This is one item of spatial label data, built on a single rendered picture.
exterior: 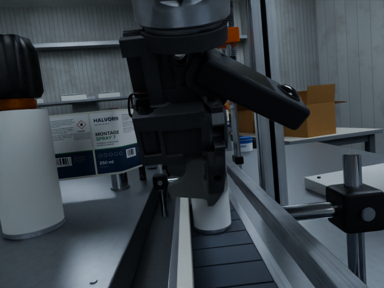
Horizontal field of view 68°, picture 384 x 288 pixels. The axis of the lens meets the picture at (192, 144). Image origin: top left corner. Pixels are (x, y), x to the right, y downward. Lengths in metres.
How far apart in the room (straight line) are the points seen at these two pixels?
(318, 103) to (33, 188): 2.08
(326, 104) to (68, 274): 2.19
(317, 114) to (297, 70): 3.13
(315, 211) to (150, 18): 0.18
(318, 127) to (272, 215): 2.12
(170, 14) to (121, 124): 0.49
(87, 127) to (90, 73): 4.64
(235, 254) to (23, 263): 0.25
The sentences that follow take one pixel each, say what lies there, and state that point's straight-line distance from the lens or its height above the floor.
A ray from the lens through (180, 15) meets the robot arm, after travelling 0.21.
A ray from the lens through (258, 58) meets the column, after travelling 0.58.
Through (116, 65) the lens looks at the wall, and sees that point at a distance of 5.30.
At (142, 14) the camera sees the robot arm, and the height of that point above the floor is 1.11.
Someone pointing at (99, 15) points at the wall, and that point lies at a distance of 5.52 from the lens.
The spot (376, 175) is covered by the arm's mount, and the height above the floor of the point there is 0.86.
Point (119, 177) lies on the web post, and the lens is 0.68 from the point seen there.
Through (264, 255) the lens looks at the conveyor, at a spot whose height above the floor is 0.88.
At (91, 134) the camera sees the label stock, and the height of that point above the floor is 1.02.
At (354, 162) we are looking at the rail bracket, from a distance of 0.23.
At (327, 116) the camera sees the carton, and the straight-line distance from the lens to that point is 2.37.
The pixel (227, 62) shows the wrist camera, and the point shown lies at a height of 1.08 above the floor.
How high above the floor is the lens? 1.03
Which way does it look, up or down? 6 degrees down
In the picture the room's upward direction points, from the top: 6 degrees counter-clockwise
